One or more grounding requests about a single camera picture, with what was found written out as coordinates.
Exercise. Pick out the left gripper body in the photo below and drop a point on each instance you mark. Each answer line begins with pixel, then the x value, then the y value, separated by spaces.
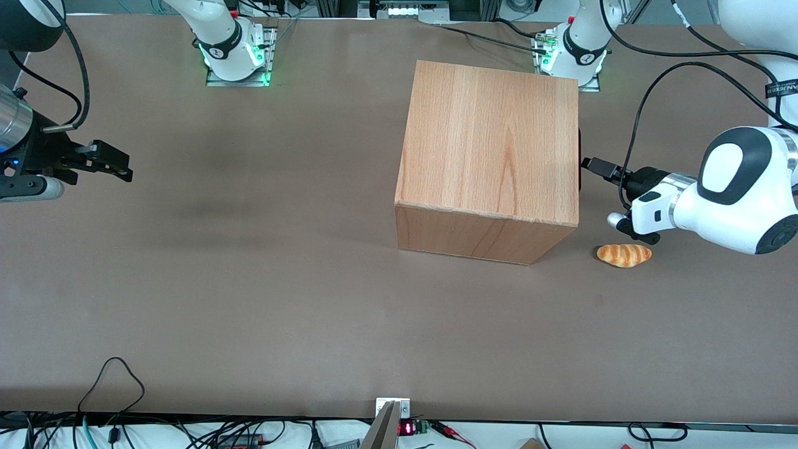
pixel 644 178

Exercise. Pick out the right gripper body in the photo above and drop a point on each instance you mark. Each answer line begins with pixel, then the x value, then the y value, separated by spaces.
pixel 42 151

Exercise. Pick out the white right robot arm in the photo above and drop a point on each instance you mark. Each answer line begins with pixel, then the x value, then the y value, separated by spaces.
pixel 218 37

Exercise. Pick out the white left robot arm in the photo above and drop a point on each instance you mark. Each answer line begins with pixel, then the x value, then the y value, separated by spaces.
pixel 735 206

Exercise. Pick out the wooden drawer cabinet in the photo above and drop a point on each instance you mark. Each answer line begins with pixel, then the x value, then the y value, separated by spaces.
pixel 492 143

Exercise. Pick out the toy bread roll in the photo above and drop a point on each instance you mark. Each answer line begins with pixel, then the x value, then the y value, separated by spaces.
pixel 623 254

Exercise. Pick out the black device with light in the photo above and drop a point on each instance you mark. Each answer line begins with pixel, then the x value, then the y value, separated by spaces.
pixel 411 9

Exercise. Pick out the brown cardboard piece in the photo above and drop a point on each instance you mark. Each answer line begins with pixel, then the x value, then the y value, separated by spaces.
pixel 530 444

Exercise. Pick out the orange black device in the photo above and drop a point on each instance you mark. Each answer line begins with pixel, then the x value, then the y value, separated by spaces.
pixel 240 441

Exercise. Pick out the red black clip leads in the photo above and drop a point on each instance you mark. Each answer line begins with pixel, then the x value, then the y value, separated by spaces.
pixel 452 431

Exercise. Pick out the red digit display module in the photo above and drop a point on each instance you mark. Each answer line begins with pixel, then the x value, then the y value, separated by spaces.
pixel 411 428

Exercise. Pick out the wooden beam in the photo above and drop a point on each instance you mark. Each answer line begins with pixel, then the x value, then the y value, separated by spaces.
pixel 380 433

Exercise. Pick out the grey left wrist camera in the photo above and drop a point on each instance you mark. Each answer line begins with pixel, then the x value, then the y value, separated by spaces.
pixel 618 219

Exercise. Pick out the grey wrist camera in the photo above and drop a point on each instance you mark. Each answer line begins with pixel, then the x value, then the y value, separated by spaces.
pixel 31 188
pixel 618 219

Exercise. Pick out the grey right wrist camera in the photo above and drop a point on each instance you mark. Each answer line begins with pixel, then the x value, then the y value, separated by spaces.
pixel 31 188

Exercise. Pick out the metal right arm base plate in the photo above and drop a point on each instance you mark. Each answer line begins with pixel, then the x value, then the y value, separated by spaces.
pixel 272 56

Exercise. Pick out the small metal bracket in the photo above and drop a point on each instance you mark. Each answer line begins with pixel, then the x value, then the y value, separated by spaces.
pixel 405 408

